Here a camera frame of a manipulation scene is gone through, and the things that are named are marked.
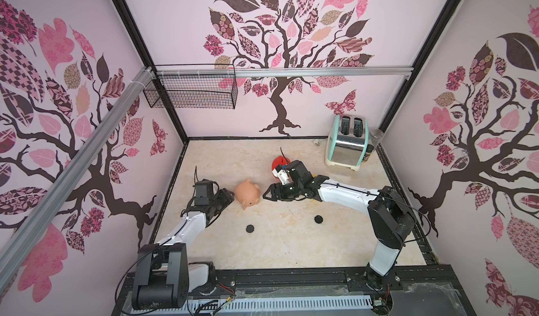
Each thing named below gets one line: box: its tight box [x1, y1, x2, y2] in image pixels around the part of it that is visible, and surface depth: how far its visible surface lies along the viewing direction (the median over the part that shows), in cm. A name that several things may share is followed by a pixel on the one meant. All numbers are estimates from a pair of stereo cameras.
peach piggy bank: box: [234, 178, 262, 210], surface depth 91 cm
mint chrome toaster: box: [324, 114, 370, 172], surface depth 101 cm
